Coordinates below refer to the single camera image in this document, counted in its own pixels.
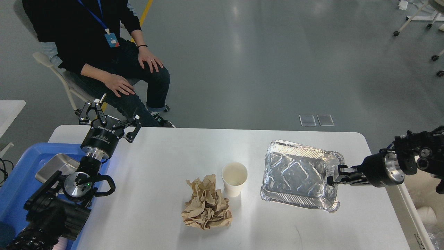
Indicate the white paper cup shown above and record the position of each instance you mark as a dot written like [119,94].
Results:
[234,176]

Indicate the white wheeled chair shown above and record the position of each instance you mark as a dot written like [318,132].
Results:
[49,58]

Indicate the clear floor plate left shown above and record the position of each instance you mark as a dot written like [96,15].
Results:
[307,120]

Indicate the crumpled brown paper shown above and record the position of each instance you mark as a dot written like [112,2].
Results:
[207,207]

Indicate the clear floor plate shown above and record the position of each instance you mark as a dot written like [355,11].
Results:
[307,120]
[325,120]

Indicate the blue plastic tray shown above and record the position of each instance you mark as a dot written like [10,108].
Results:
[21,184]

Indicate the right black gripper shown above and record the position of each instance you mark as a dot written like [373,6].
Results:
[379,170]

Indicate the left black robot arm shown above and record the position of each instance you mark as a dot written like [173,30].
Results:
[61,206]

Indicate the small stainless steel tray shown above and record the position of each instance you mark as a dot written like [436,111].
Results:
[59,162]

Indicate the aluminium foil tray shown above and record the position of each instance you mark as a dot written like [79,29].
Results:
[297,174]

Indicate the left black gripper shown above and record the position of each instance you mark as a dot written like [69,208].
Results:
[100,139]

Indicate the white cup in bin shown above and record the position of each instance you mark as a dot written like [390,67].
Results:
[427,215]

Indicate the person in black sweater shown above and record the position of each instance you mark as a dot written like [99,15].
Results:
[100,42]

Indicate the clear floor plate right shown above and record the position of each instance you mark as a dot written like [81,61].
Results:
[325,120]

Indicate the white side table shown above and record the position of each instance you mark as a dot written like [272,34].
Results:
[9,110]

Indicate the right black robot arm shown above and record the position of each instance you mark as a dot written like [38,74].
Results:
[403,157]

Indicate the white bin right side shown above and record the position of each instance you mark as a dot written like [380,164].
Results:
[416,191]

